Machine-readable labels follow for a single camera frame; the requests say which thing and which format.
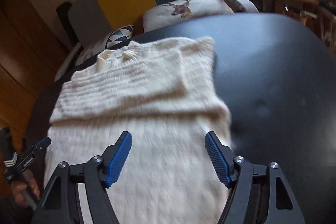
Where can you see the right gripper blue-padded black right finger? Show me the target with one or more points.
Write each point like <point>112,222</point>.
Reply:
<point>258,193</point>

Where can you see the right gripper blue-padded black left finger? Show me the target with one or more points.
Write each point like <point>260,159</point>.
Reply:
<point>60,202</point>

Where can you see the white knitted sweater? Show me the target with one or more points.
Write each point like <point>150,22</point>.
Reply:
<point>163,94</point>

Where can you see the person's left hand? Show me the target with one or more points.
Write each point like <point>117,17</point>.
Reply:
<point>18,187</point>

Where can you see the blue triangle pattern pillow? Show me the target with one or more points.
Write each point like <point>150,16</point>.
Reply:
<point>111,39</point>

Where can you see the wooden side table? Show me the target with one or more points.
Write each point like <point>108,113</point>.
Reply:
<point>311,14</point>

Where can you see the white deer print pillow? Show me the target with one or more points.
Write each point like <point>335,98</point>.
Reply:
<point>181,11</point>

